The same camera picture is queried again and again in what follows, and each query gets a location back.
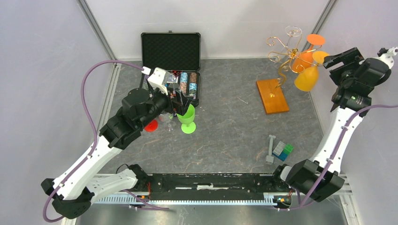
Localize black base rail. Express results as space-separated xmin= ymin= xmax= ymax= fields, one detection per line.
xmin=131 ymin=173 xmax=296 ymax=201

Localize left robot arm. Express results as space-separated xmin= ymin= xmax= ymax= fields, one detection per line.
xmin=41 ymin=88 xmax=193 ymax=219

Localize green plastic wine glass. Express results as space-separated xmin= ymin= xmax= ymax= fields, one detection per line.
xmin=177 ymin=105 xmax=196 ymax=134

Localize orange plastic wine glass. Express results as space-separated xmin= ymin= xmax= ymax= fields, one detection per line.
xmin=291 ymin=34 xmax=326 ymax=73

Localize clear wine glass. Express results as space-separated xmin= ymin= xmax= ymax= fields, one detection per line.
xmin=158 ymin=112 xmax=176 ymax=132
xmin=275 ymin=25 xmax=302 ymax=63

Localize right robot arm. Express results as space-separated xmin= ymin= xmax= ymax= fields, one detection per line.
xmin=271 ymin=47 xmax=398 ymax=206

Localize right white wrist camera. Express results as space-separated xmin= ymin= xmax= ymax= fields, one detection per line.
xmin=377 ymin=47 xmax=398 ymax=69

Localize black poker chip case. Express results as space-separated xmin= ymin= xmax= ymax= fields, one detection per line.
xmin=141 ymin=32 xmax=201 ymax=107

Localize purple cable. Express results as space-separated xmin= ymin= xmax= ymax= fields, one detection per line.
xmin=276 ymin=105 xmax=398 ymax=212
xmin=42 ymin=60 xmax=170 ymax=223

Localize wooden rack base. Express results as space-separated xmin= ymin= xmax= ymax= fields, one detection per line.
xmin=256 ymin=79 xmax=290 ymax=115

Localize blue green building blocks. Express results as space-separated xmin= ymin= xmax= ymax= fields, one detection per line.
xmin=272 ymin=141 xmax=294 ymax=161

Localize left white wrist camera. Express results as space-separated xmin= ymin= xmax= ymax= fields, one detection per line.
xmin=142 ymin=67 xmax=171 ymax=95

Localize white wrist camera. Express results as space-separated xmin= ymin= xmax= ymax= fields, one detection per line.
xmin=142 ymin=67 xmax=171 ymax=95
xmin=377 ymin=47 xmax=398 ymax=69

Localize gold wire glass rack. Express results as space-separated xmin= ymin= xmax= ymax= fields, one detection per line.
xmin=266 ymin=36 xmax=322 ymax=87

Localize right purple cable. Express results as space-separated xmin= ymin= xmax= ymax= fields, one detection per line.
xmin=276 ymin=105 xmax=398 ymax=212

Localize yellow plastic wine glass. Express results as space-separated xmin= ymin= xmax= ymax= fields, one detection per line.
xmin=294 ymin=51 xmax=329 ymax=91

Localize red plastic wine glass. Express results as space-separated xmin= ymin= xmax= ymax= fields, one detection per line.
xmin=144 ymin=120 xmax=158 ymax=132

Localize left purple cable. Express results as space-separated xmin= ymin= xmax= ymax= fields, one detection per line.
xmin=42 ymin=60 xmax=170 ymax=223

